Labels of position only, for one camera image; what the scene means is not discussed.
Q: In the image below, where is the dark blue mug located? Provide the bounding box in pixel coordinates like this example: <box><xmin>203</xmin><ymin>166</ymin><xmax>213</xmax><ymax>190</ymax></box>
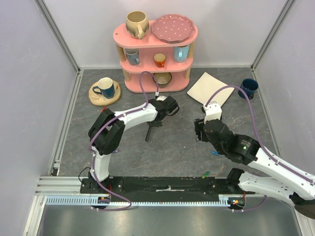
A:
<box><xmin>240</xmin><ymin>78</ymin><xmax>258</xmax><ymax>100</ymax></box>

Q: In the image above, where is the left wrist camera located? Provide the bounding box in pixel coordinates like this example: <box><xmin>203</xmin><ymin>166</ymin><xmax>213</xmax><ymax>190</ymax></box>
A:
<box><xmin>155</xmin><ymin>92</ymin><xmax>167</xmax><ymax>101</ymax></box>

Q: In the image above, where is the light blue mug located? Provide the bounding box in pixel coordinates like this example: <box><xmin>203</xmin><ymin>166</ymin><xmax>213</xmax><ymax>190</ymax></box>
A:
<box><xmin>173</xmin><ymin>45</ymin><xmax>189</xmax><ymax>62</ymax></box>

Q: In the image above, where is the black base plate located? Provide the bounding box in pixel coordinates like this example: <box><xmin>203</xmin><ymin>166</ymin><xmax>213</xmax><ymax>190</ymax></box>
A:
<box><xmin>80</xmin><ymin>176</ymin><xmax>256</xmax><ymax>203</ymax></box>

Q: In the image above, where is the small orange cup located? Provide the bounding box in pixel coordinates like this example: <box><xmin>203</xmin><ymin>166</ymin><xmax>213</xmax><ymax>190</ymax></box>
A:
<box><xmin>153</xmin><ymin>53</ymin><xmax>166</xmax><ymax>68</ymax></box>

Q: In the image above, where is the blue metallic battery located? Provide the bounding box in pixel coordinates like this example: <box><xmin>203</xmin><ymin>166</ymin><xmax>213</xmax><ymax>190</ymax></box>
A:
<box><xmin>211</xmin><ymin>150</ymin><xmax>219</xmax><ymax>156</ymax></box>

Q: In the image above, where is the beige round saucer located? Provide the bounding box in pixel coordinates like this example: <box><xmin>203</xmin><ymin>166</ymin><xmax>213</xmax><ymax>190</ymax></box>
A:
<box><xmin>89</xmin><ymin>81</ymin><xmax>122</xmax><ymax>106</ymax></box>

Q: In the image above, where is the blue mug cream interior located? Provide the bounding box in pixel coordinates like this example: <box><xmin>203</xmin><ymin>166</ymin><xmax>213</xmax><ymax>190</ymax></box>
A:
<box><xmin>92</xmin><ymin>77</ymin><xmax>115</xmax><ymax>99</ymax></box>

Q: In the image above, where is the white cable duct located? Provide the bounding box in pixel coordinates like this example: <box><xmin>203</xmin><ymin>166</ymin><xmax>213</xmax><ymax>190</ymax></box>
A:
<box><xmin>46</xmin><ymin>196</ymin><xmax>230</xmax><ymax>207</ymax></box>

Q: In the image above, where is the square white plate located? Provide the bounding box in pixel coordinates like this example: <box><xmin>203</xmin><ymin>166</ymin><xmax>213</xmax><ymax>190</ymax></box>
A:
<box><xmin>187</xmin><ymin>72</ymin><xmax>234</xmax><ymax>106</ymax></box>

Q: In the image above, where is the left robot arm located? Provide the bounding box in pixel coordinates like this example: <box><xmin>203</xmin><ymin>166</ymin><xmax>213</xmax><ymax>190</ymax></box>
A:
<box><xmin>88</xmin><ymin>96</ymin><xmax>179</xmax><ymax>193</ymax></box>

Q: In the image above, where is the grey blue mug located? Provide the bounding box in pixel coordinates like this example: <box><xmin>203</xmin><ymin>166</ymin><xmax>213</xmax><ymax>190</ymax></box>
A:
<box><xmin>125</xmin><ymin>48</ymin><xmax>140</xmax><ymax>66</ymax></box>

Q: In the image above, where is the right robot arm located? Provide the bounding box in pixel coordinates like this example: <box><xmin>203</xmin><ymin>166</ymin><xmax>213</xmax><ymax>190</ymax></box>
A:
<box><xmin>194</xmin><ymin>118</ymin><xmax>315</xmax><ymax>219</ymax></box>

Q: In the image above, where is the black remote control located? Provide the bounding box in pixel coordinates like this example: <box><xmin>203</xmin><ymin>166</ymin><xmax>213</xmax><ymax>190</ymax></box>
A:
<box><xmin>145</xmin><ymin>125</ymin><xmax>152</xmax><ymax>142</ymax></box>

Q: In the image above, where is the pink three-tier shelf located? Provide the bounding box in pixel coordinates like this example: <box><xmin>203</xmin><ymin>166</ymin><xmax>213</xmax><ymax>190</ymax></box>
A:
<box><xmin>113</xmin><ymin>24</ymin><xmax>198</xmax><ymax>93</ymax></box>

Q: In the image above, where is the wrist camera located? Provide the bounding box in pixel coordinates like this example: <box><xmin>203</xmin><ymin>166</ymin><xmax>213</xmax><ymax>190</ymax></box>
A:
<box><xmin>203</xmin><ymin>102</ymin><xmax>222</xmax><ymax>123</ymax></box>
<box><xmin>155</xmin><ymin>92</ymin><xmax>167</xmax><ymax>101</ymax></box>

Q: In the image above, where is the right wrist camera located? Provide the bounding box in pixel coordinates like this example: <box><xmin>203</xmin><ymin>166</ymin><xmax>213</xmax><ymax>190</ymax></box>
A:
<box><xmin>203</xmin><ymin>102</ymin><xmax>222</xmax><ymax>123</ymax></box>

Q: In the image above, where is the pink dotted plate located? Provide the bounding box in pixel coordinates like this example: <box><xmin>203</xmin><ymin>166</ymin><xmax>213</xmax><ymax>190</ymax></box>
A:
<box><xmin>152</xmin><ymin>14</ymin><xmax>195</xmax><ymax>44</ymax></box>

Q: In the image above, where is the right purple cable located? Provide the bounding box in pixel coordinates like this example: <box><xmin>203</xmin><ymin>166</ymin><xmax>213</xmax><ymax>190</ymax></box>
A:
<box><xmin>206</xmin><ymin>85</ymin><xmax>315</xmax><ymax>212</ymax></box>

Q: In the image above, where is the beige ceramic mug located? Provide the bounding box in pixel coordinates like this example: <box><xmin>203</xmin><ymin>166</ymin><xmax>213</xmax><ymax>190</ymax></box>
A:
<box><xmin>126</xmin><ymin>11</ymin><xmax>150</xmax><ymax>40</ymax></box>

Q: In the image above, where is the dark patterned bowl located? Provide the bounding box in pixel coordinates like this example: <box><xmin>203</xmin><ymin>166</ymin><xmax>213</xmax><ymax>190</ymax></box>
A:
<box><xmin>153</xmin><ymin>72</ymin><xmax>172</xmax><ymax>88</ymax></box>

